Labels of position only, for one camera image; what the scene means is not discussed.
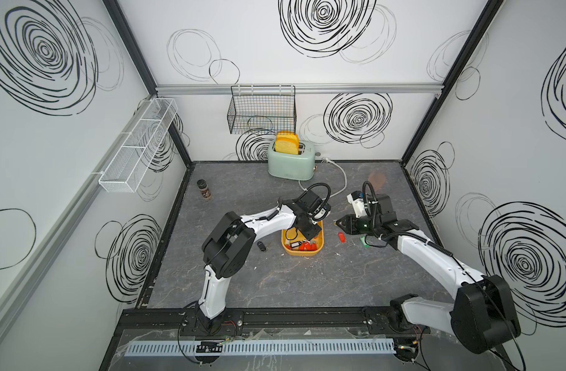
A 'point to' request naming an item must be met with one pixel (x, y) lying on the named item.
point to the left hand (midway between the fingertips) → (313, 230)
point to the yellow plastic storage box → (293, 234)
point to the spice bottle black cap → (202, 185)
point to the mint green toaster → (292, 167)
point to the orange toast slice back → (287, 133)
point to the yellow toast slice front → (287, 144)
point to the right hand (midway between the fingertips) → (340, 222)
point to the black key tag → (261, 246)
